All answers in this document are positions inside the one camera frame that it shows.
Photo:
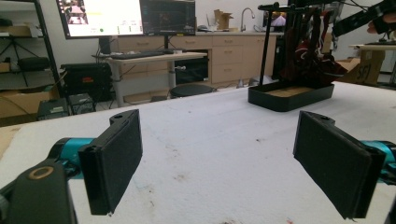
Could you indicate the dark computer monitor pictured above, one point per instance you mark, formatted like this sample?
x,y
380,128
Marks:
x,y
168,17

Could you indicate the light wooden desk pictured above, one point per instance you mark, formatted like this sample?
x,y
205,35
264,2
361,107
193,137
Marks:
x,y
155,58

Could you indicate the black keyboard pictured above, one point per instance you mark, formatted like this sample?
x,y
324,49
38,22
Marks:
x,y
140,54

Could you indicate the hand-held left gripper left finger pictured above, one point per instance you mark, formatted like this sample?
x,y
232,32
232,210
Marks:
x,y
115,161

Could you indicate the grey power supply unit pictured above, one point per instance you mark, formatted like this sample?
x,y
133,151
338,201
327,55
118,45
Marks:
x,y
53,109
81,104

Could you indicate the large black computer tower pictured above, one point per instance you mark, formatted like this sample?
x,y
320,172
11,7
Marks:
x,y
85,79

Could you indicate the metal faucet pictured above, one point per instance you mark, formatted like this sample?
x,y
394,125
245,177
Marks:
x,y
247,15

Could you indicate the small open cardboard box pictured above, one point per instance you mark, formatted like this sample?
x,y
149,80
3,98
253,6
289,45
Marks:
x,y
223,20

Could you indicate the large flat cardboard box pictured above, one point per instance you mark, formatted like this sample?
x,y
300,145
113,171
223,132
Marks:
x,y
21,104

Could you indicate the striped red bow tie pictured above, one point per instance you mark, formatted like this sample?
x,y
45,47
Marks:
x,y
311,54

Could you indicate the white foam mat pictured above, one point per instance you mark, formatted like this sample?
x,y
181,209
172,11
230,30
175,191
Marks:
x,y
218,155

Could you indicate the beige wooden cabinets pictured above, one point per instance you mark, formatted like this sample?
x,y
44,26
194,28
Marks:
x,y
227,56

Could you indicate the black round stool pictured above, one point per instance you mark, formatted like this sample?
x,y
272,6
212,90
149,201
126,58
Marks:
x,y
190,90

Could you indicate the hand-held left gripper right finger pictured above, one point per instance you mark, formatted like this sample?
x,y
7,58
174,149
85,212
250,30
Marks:
x,y
336,165

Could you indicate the black rack with wooden tray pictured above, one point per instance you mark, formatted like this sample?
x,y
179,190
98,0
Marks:
x,y
280,102

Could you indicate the black metal shelf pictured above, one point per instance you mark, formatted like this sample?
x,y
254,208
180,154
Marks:
x,y
46,46

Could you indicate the marked cardboard box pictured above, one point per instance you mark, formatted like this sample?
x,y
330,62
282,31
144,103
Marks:
x,y
367,68

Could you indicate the small lit screen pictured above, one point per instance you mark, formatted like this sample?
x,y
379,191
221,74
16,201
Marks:
x,y
277,20

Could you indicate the bright computer monitor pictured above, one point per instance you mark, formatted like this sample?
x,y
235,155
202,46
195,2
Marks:
x,y
102,17

